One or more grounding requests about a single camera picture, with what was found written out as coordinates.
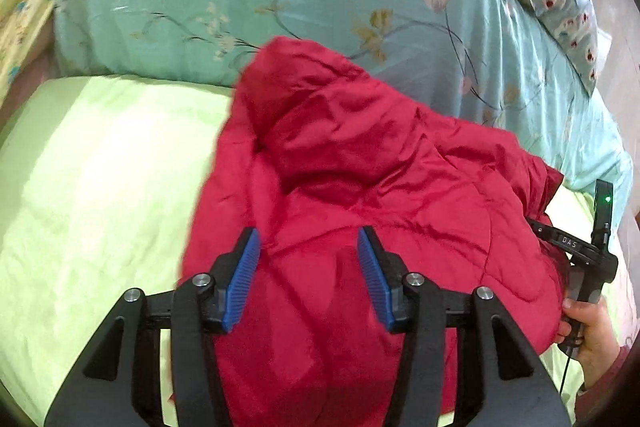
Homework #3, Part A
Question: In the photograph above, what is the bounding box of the red quilted down jacket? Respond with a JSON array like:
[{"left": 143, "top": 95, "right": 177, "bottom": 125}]
[{"left": 182, "top": 37, "right": 566, "bottom": 426}]

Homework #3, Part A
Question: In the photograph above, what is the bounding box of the person's right hand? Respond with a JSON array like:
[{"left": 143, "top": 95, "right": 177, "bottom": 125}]
[{"left": 554, "top": 297, "right": 620, "bottom": 389}]

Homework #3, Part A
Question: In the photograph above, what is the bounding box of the pink fuzzy right sleeve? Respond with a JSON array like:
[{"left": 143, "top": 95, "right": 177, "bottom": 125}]
[{"left": 576, "top": 343, "right": 639, "bottom": 426}]

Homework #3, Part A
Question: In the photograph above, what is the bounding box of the light green bed quilt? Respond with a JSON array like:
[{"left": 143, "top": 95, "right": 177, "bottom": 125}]
[{"left": 0, "top": 74, "right": 626, "bottom": 427}]

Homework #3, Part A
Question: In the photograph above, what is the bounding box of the teal floral folded duvet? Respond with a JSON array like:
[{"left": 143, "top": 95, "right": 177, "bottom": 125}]
[{"left": 54, "top": 0, "right": 634, "bottom": 219}]

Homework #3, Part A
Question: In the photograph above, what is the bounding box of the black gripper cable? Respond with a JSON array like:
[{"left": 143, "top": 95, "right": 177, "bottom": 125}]
[{"left": 556, "top": 353, "right": 574, "bottom": 398}]

